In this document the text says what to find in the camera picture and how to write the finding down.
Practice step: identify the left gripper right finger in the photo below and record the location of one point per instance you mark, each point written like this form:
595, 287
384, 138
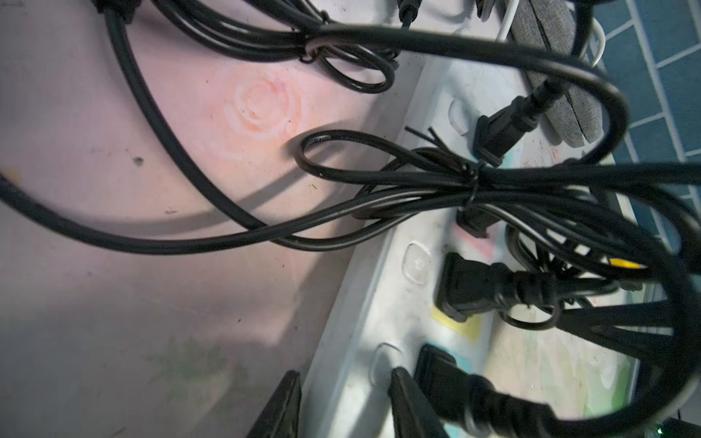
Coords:
412, 414

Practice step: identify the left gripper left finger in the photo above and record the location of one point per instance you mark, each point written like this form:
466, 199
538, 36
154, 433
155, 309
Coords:
280, 417

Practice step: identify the white power strip coloured sockets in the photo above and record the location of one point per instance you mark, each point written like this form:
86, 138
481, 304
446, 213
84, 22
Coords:
385, 312

